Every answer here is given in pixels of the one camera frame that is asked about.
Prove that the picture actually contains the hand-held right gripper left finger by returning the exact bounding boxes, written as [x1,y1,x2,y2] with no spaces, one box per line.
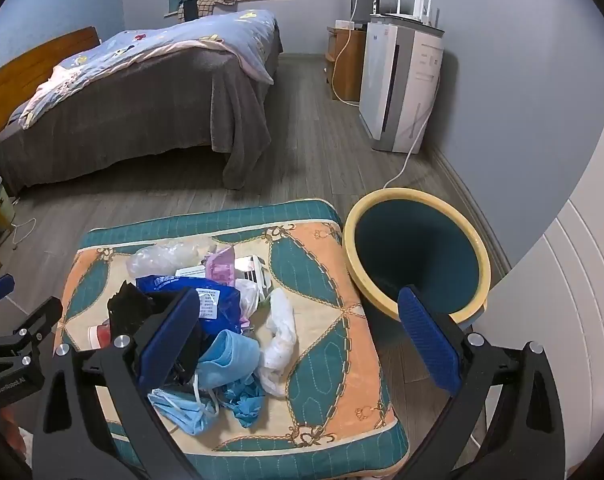
[32,287,203,480]

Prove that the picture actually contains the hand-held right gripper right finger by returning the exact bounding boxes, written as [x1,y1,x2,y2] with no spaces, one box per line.
[398,285,565,480]

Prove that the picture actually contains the blue plastic packet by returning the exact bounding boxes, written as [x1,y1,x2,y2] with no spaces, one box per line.
[134,274,243,335]

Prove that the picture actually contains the black wrapper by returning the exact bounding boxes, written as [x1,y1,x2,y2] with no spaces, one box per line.
[106,280,156,342]

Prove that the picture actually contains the small red white bottle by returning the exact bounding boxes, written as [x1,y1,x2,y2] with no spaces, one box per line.
[87,324,114,351]

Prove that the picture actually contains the blue face mask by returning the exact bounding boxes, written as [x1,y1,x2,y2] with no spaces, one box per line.
[196,329,261,392]
[146,386,221,437]

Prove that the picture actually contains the clear plastic bag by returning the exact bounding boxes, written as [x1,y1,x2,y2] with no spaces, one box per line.
[126,239,219,279]

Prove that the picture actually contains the purple foil packet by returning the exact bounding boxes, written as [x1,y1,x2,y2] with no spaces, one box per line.
[202,246,239,287]

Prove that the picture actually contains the teal glove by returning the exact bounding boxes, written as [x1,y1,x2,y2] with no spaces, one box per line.
[221,376,269,429]

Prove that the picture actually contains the teal bin with yellow rim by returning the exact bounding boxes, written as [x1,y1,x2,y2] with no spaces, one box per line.
[342,187,492,348]

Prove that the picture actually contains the white plastic bag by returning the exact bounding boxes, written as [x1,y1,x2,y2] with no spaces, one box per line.
[256,287,299,399]

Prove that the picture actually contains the white panelled wardrobe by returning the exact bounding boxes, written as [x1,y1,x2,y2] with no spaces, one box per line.
[469,147,604,480]

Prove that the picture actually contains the teal orange patterned cushion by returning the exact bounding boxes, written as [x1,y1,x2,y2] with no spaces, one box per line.
[53,199,411,478]

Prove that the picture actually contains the bed with grey blanket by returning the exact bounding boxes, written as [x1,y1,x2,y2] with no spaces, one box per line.
[0,22,284,196]

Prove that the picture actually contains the wooden bed headboard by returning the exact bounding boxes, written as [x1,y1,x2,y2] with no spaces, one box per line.
[0,26,101,161]

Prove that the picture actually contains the white air purifier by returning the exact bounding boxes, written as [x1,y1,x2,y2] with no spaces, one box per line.
[358,14,445,154]

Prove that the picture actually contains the wooden cabinet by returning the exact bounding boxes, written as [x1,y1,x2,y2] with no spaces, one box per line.
[325,25,369,104]

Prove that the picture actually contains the blue cartoon print quilt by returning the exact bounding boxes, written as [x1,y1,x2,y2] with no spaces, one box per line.
[19,9,279,130]

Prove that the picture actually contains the dark checked cloth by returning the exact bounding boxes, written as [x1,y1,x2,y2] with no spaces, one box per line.
[178,0,217,22]

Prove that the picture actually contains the white router with antennas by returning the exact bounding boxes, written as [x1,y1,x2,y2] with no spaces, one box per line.
[383,0,436,27]

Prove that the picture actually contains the white charging cable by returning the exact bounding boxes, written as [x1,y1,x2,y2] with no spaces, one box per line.
[9,216,38,251]

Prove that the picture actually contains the white purifier cable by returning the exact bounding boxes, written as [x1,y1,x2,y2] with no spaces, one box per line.
[383,72,443,192]

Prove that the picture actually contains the white monitor cable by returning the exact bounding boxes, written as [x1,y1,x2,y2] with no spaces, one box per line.
[330,0,377,107]

